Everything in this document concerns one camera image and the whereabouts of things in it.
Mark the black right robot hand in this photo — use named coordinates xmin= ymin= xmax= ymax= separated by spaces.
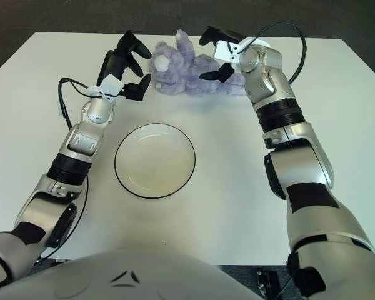
xmin=199 ymin=26 xmax=246 ymax=84

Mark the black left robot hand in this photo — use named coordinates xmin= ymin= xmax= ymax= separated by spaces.
xmin=96 ymin=30 xmax=153 ymax=102

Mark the purple plush bunny doll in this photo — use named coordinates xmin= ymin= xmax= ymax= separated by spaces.
xmin=148 ymin=29 xmax=248 ymax=98

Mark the white plate with black rim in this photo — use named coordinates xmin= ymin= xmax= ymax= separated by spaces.
xmin=114 ymin=124 xmax=196 ymax=200

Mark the white right wrist connector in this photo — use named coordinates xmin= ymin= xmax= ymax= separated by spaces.
xmin=213 ymin=40 xmax=243 ymax=63

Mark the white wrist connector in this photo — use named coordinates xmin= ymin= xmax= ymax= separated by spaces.
xmin=213 ymin=40 xmax=243 ymax=63
xmin=89 ymin=74 xmax=124 ymax=103

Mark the white left wrist connector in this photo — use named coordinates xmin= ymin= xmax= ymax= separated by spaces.
xmin=89 ymin=74 xmax=124 ymax=103

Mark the grey robot torso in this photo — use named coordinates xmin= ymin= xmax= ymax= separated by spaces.
xmin=0 ymin=249 xmax=263 ymax=300

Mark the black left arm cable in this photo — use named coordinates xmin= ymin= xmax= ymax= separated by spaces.
xmin=34 ymin=77 xmax=96 ymax=263

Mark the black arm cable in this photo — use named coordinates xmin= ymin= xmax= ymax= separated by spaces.
xmin=34 ymin=77 xmax=96 ymax=263
xmin=237 ymin=21 xmax=308 ymax=84

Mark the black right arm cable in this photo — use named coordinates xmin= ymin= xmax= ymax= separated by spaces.
xmin=237 ymin=21 xmax=308 ymax=84

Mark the black metal bracket with screws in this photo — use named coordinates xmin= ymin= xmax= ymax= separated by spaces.
xmin=256 ymin=270 xmax=285 ymax=300

